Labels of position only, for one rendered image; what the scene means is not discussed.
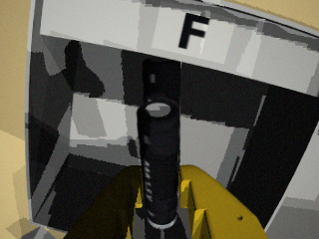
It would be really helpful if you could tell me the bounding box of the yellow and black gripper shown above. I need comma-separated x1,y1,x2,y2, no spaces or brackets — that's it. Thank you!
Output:
63,165,268,239

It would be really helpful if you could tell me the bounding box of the grey bin marked f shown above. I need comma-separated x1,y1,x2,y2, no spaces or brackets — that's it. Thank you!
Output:
25,0,319,239

